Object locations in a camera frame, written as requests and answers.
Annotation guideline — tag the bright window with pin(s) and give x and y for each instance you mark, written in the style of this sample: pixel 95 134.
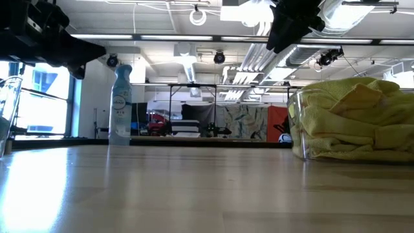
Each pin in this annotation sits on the bright window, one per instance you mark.
pixel 42 106

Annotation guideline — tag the leaf patterned curtain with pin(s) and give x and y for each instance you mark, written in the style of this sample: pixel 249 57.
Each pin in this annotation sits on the leaf patterned curtain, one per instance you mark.
pixel 246 121

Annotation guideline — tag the white stacked boxes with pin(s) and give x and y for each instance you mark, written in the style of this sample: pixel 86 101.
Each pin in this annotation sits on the white stacked boxes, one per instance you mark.
pixel 186 127

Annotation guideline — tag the black metal table frame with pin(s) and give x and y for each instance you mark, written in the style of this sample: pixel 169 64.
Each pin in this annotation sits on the black metal table frame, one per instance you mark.
pixel 194 144

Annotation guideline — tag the black white soccer ball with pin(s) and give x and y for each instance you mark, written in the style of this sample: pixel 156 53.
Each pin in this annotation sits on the black white soccer ball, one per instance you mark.
pixel 284 138

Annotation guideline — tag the white air freshener spray bottle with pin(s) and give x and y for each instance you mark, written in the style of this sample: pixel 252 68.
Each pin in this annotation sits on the white air freshener spray bottle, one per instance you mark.
pixel 120 106

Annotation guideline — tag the overhead light bar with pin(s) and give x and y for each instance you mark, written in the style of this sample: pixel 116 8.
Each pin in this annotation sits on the overhead light bar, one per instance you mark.
pixel 176 37

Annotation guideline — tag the orange red cloth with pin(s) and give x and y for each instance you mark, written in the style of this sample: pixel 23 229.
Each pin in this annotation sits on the orange red cloth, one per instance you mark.
pixel 275 111

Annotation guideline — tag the clear plastic bin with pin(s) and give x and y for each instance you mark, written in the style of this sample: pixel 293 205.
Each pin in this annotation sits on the clear plastic bin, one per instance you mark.
pixel 292 129
pixel 13 97

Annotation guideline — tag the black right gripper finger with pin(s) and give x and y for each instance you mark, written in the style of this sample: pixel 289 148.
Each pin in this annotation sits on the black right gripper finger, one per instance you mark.
pixel 276 30
pixel 300 30

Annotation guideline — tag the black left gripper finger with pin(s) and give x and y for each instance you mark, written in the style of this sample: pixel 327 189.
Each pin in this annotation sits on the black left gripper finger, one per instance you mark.
pixel 77 51
pixel 77 72

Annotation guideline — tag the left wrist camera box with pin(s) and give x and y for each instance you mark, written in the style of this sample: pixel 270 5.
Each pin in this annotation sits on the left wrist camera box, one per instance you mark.
pixel 34 25

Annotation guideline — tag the black background device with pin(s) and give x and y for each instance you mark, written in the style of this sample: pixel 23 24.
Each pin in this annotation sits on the black background device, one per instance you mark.
pixel 217 131

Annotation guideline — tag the red background item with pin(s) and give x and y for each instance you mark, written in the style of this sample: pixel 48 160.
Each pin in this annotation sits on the red background item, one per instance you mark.
pixel 158 126

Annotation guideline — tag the dark grey cloth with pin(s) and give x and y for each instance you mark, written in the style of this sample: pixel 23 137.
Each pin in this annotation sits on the dark grey cloth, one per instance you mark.
pixel 200 111

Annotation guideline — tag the black ceiling spotlight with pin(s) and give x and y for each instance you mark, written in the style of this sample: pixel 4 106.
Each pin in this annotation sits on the black ceiling spotlight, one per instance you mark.
pixel 112 61
pixel 326 59
pixel 219 57

